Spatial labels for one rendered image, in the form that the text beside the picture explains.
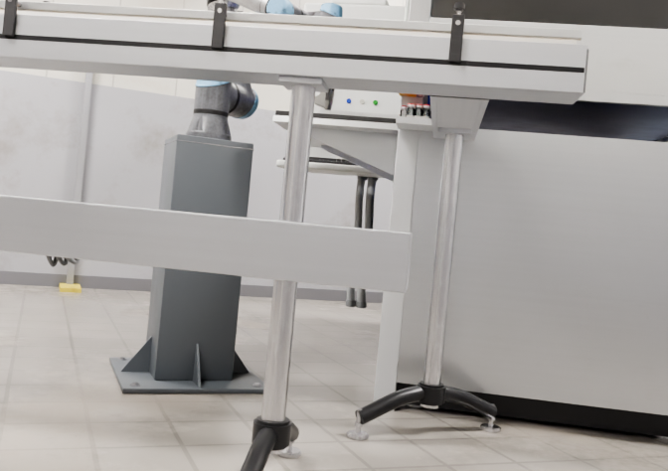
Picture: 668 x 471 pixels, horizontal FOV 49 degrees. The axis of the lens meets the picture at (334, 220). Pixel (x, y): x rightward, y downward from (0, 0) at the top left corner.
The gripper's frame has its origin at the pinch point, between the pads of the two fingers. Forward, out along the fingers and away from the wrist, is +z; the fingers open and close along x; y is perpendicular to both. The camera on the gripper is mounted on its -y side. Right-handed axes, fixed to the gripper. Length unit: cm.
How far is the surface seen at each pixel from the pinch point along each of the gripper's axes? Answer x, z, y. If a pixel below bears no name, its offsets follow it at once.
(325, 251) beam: 93, 42, -17
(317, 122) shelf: 11.0, 5.0, 1.4
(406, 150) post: 12.5, 11.8, -27.0
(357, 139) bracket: 2.5, 8.4, -10.5
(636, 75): 12, -15, -92
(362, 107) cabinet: -89, -17, 0
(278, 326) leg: 91, 58, -9
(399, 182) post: 12.5, 21.7, -25.8
